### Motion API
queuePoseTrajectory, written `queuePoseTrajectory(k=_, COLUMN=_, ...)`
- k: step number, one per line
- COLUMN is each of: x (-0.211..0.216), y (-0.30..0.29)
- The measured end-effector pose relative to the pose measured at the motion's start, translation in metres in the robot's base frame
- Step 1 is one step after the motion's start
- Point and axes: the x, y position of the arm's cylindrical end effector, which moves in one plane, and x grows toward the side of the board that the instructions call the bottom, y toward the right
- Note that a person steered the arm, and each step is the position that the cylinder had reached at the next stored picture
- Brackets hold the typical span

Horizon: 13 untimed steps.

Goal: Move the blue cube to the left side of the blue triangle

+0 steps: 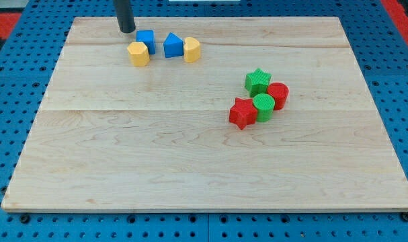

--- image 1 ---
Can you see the blue cube block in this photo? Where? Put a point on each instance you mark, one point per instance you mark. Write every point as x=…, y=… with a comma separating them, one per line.
x=148, y=38

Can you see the blue triangle block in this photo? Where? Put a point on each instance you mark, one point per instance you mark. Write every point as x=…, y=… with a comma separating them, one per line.
x=173, y=46

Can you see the light wooden board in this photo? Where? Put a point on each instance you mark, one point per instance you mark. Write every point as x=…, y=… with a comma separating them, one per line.
x=113, y=138

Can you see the red star block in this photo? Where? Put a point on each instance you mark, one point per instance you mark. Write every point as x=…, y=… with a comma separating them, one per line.
x=243, y=113

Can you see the green cylinder block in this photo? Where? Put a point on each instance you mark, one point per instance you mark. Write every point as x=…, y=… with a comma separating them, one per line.
x=264, y=104

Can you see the green star block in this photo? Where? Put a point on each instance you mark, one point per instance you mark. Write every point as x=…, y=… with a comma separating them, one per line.
x=257, y=82

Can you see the yellow half-round block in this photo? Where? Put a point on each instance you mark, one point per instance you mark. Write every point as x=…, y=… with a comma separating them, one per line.
x=191, y=49

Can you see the red cylinder block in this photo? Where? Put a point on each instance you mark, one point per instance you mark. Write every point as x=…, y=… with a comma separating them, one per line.
x=279, y=92

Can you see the yellow hexagon block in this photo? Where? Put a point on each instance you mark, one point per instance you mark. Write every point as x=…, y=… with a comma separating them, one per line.
x=138, y=54

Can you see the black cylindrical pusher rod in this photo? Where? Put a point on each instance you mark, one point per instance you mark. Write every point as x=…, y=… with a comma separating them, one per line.
x=125, y=16

